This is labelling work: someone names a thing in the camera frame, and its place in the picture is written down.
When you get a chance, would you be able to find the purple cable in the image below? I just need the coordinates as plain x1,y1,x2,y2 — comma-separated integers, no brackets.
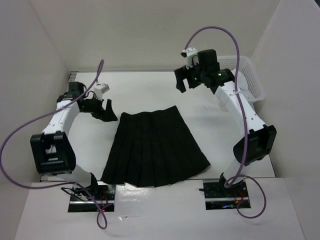
0,59,108,230
184,26,267,220

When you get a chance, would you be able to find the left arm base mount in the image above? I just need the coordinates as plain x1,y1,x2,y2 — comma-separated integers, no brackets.
61,181,116,213

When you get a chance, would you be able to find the aluminium table edge rail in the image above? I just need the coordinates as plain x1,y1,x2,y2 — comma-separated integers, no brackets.
39,70,80,183

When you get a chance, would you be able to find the white plastic basket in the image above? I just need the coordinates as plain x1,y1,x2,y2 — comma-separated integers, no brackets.
217,55,266,103

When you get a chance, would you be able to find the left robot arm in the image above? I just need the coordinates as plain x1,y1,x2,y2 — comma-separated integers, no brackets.
30,81,118,200

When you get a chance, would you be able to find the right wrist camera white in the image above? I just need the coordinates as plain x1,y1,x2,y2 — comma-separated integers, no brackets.
180,47,199,69

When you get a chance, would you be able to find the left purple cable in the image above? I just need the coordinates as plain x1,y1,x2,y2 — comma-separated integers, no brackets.
0,59,108,230

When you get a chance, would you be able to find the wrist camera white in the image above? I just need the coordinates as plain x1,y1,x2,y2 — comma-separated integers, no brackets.
93,83,110,98
180,47,199,69

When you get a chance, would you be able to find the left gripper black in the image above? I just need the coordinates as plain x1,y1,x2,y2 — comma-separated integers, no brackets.
80,94,118,122

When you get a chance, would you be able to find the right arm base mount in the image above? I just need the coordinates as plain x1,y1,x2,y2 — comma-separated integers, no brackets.
199,179,251,211

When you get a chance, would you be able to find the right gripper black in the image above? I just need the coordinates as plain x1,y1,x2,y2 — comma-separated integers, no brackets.
173,59,206,94

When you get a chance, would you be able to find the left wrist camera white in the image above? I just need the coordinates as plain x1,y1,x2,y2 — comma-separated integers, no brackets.
93,83,110,98

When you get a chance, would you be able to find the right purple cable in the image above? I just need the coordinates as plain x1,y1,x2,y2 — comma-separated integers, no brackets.
184,26,267,220

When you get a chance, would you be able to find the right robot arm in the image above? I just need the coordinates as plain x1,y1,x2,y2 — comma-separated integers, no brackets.
174,47,277,197

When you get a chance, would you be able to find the black skirt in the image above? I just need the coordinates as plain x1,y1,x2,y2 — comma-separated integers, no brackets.
101,106,211,188

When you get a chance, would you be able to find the white cloth in basket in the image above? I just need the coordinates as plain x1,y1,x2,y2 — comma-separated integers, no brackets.
237,71,255,103

